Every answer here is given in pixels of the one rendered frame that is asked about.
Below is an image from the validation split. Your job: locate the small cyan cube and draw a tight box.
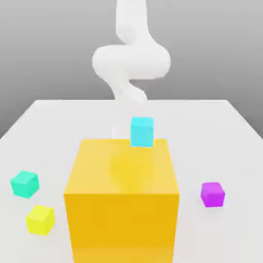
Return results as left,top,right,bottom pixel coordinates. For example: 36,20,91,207
130,116,155,148

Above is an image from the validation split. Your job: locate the large orange box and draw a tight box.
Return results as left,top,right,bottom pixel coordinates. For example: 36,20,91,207
63,138,180,263

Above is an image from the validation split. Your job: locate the small purple cube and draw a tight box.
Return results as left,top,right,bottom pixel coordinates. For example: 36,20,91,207
200,181,226,208

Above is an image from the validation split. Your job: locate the small green cube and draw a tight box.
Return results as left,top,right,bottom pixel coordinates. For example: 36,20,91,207
9,170,40,199

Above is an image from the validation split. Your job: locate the small yellow cube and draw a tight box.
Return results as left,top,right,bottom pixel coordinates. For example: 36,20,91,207
25,204,57,236

